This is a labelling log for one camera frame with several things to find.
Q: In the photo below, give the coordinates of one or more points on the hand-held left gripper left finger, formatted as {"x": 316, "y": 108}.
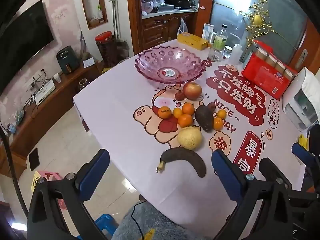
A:
{"x": 95, "y": 170}

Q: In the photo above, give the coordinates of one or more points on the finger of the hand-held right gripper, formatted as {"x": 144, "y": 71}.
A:
{"x": 273, "y": 168}
{"x": 301, "y": 152}

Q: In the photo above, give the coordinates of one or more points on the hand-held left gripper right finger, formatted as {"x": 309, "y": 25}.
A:
{"x": 226, "y": 175}

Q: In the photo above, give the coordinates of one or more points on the blackened banana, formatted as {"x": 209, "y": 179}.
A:
{"x": 190, "y": 158}

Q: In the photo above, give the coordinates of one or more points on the yellow pear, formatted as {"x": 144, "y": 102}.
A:
{"x": 188, "y": 138}

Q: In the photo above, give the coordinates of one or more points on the dark avocado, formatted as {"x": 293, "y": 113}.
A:
{"x": 203, "y": 118}

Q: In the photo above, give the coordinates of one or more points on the orange tangerine with stem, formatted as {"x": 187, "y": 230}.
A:
{"x": 164, "y": 112}

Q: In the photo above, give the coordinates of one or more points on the red apple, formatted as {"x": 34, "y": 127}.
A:
{"x": 192, "y": 91}

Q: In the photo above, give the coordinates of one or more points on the pink glass fruit bowl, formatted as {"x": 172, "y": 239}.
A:
{"x": 155, "y": 65}

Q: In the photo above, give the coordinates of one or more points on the yellow and white box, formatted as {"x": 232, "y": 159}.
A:
{"x": 303, "y": 140}

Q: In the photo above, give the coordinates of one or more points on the pink plastic stool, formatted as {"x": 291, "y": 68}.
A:
{"x": 53, "y": 175}

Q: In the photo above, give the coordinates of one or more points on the white water dispenser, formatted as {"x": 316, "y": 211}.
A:
{"x": 295, "y": 107}

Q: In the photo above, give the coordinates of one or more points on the blue plastic stool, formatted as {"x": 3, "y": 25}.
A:
{"x": 106, "y": 225}

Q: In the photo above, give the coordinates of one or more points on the printed cartoon tablecloth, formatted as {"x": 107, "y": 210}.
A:
{"x": 120, "y": 110}

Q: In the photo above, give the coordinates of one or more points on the wooden television cabinet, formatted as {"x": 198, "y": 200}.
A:
{"x": 50, "y": 120}

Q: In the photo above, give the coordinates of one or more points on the white towel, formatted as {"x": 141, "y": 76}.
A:
{"x": 311, "y": 85}

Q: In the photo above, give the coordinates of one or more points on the grey fluffy cushion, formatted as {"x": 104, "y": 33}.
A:
{"x": 175, "y": 227}

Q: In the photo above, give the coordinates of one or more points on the red pack of paper cups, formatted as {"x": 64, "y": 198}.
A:
{"x": 262, "y": 76}

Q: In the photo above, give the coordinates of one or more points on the dark glass jar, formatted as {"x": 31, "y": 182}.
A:
{"x": 82, "y": 84}

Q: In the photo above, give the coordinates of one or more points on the white router box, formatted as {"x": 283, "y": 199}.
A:
{"x": 45, "y": 91}

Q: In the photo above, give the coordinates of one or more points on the white paper cup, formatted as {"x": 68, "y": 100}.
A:
{"x": 57, "y": 78}

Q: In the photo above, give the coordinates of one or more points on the white card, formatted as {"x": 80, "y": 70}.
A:
{"x": 88, "y": 63}

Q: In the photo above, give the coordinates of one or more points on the teal container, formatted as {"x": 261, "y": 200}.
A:
{"x": 247, "y": 60}

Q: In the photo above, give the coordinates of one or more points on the dark green air fryer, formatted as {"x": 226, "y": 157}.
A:
{"x": 67, "y": 60}

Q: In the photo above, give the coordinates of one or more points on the white squeeze bottle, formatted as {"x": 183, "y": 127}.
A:
{"x": 236, "y": 55}

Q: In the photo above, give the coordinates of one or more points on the clear glass cup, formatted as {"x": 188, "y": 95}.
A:
{"x": 216, "y": 55}

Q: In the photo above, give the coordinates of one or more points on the small glass jar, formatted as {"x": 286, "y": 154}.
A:
{"x": 228, "y": 52}

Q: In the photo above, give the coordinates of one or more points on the red lid jar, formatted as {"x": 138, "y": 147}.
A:
{"x": 106, "y": 47}

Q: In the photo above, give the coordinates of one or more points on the green label glass bottle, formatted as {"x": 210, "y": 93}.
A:
{"x": 220, "y": 41}

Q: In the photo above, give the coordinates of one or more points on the metal can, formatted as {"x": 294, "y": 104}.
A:
{"x": 212, "y": 39}

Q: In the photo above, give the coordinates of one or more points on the yellow tin box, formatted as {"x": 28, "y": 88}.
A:
{"x": 191, "y": 40}

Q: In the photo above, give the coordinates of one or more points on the gold door ornament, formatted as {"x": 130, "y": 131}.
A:
{"x": 256, "y": 20}

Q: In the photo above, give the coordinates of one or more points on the blue and white box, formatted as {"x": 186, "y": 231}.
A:
{"x": 207, "y": 31}

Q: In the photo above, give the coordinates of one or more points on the black television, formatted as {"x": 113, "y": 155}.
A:
{"x": 22, "y": 42}

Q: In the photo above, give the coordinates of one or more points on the white plastic bag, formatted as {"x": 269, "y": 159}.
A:
{"x": 182, "y": 27}

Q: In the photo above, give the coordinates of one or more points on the wooden kitchen cabinet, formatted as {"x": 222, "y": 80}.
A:
{"x": 160, "y": 30}

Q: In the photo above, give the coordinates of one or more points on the wall power socket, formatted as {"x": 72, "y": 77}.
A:
{"x": 33, "y": 80}

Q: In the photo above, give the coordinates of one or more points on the white wall pipe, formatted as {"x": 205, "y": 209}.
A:
{"x": 115, "y": 10}

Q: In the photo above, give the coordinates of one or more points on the wooden wall niche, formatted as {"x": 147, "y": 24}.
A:
{"x": 93, "y": 5}

